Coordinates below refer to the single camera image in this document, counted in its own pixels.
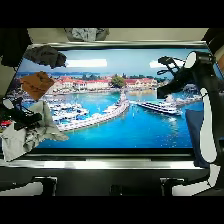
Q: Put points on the dark grey garment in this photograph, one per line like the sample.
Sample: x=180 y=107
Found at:
x=46 y=55

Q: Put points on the brown garment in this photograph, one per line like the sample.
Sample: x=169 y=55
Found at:
x=36 y=84

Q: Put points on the silver frame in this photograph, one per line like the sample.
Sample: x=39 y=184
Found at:
x=100 y=164

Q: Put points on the blue garment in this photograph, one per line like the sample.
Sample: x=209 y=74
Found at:
x=194 y=133

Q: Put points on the black garment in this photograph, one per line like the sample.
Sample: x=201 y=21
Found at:
x=13 y=45

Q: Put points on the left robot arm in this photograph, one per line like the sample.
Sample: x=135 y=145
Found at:
x=26 y=118

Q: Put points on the light grey T-shirt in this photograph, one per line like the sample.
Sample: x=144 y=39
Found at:
x=20 y=141

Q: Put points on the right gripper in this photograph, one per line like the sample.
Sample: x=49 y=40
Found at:
x=172 y=86

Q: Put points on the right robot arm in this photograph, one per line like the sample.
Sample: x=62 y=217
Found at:
x=208 y=130

